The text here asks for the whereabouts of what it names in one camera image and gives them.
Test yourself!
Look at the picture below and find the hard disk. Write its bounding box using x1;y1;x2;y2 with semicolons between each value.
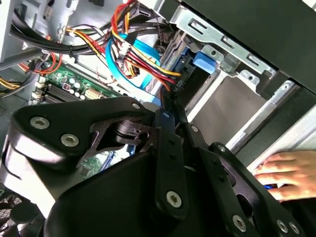
165;29;218;99

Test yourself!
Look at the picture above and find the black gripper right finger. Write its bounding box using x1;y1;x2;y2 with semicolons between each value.
172;98;306;237

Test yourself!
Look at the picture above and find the bare person hand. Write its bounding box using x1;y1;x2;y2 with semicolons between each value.
253;150;316;203

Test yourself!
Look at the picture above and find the orange red power wire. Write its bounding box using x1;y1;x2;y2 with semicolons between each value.
110;24;187;99

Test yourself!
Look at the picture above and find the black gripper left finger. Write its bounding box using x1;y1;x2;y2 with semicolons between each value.
0;93;189;220

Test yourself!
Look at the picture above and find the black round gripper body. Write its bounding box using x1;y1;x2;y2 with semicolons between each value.
43;152;234;237

